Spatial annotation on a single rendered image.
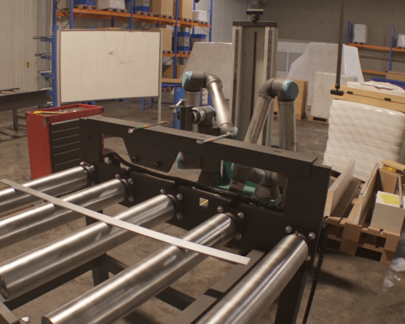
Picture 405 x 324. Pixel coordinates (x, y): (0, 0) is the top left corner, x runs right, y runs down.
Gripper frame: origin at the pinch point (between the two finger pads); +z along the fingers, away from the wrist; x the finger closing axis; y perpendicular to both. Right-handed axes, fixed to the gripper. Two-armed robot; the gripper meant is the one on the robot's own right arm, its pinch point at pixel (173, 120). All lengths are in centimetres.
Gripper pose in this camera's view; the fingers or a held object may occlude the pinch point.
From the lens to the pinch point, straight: 175.3
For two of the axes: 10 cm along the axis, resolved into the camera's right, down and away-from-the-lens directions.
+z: -5.8, 2.2, -7.9
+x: -0.3, 9.6, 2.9
